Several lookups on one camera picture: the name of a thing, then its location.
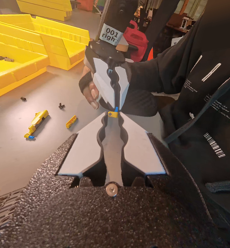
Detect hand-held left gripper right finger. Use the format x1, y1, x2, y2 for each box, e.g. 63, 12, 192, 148
120, 113, 167, 175

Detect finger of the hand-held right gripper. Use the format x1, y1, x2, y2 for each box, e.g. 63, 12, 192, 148
93, 58, 115, 110
116, 64, 130, 111

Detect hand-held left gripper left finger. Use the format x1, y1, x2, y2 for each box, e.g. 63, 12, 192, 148
58, 113, 107, 177

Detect yellow wedge panel piece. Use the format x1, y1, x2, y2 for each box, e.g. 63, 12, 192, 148
66, 115, 78, 129

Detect yellow beam assembly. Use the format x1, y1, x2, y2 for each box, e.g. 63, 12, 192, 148
28, 110, 49, 134

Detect yellow parts bin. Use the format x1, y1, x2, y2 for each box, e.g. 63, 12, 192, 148
16, 0, 73, 22
0, 20, 50, 99
0, 14, 90, 71

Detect person's right forearm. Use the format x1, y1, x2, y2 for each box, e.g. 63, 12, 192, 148
123, 39, 200, 117

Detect person's right hand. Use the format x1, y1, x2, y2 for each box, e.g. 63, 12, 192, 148
79, 64, 104, 110

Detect red fuel canister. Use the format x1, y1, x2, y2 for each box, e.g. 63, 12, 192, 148
125, 20, 149, 63

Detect red container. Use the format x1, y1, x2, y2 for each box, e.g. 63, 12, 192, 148
76, 0, 95, 11

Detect mixed plastic connector pieces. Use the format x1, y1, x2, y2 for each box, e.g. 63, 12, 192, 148
0, 54, 15, 63

